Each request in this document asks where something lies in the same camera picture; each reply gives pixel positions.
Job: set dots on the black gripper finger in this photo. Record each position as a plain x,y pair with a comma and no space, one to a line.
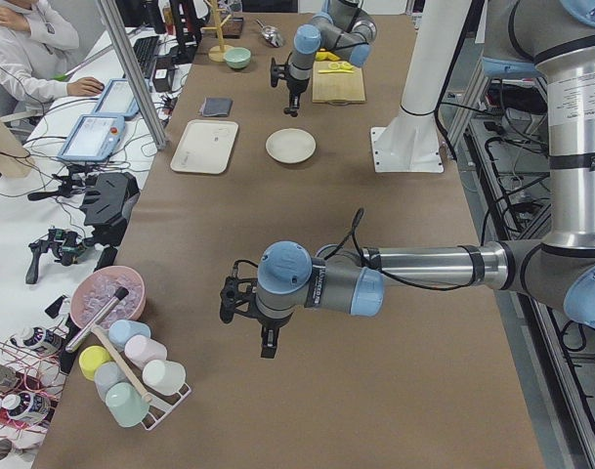
293,104
269,339

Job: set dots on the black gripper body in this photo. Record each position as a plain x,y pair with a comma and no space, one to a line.
294,87
269,324

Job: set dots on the beige round plate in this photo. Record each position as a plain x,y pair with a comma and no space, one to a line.
290,145

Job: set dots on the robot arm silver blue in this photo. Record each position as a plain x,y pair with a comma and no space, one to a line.
341,27
524,39

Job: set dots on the cream rabbit tray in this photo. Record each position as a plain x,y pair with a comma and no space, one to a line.
205,147

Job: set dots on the yellow plastic knife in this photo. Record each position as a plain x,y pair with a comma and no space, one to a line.
336,71

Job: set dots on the yellow lemon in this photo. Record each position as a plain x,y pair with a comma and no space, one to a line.
324,55

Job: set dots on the bamboo cutting board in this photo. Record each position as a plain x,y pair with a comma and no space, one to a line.
337,88

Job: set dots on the metal scoop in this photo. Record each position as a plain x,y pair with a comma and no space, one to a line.
271,34

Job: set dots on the mint green bowl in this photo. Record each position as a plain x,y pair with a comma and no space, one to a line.
237,58

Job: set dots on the grey folded cloth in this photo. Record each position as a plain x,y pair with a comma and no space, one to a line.
216,107

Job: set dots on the wooden cup stand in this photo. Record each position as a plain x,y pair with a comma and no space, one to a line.
217,53

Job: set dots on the pastel cup rack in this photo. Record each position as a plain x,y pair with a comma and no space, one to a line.
146,400

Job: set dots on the black keyboard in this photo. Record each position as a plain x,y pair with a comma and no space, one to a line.
145,52

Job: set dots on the blue teach pendant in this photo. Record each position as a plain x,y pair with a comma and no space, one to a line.
117,98
93,138

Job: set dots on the pink bowl with ice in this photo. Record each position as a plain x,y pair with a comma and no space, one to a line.
107,295

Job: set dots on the seated person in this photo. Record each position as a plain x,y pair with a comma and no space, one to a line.
36,43

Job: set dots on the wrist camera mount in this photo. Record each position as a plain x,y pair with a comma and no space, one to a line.
238,295
279,71

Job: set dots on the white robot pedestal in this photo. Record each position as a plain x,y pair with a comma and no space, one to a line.
410,142

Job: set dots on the aluminium frame post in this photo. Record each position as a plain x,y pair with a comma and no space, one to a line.
124,51

